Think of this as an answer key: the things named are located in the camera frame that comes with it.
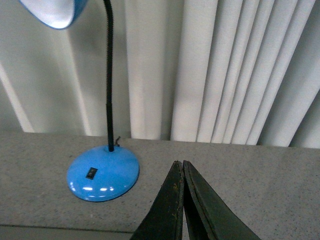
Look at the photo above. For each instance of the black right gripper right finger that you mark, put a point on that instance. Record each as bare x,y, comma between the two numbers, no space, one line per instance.
207,215

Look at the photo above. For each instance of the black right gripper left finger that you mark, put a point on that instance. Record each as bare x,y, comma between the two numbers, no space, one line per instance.
164,221

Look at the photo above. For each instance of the blue desk lamp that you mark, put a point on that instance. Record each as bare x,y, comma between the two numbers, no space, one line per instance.
104,172

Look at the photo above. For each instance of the white pleated curtain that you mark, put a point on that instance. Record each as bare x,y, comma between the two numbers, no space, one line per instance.
211,71

